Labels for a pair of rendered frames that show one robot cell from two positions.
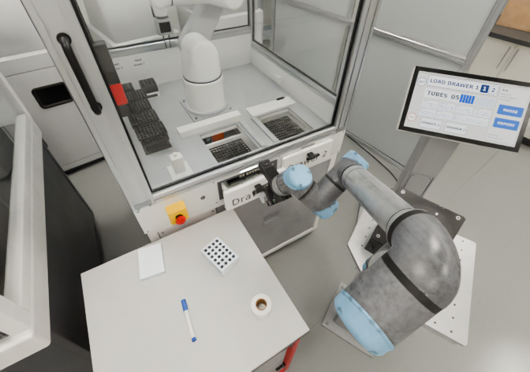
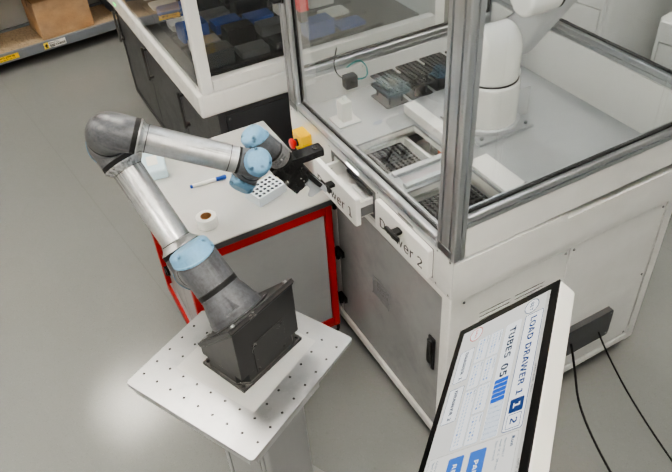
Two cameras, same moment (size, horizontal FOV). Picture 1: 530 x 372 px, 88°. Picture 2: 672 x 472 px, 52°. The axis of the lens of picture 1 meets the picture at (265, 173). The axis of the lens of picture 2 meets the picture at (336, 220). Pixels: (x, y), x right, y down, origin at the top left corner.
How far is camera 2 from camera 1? 2.06 m
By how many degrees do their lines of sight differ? 66
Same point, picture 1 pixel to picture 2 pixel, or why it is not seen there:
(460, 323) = (148, 387)
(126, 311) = not seen: hidden behind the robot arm
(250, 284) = (232, 216)
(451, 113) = (476, 383)
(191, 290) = not seen: hidden behind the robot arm
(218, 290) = (231, 197)
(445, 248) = (104, 117)
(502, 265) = not seen: outside the picture
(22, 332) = (201, 93)
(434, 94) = (510, 337)
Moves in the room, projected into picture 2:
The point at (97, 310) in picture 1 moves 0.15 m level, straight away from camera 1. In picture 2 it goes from (228, 136) to (250, 119)
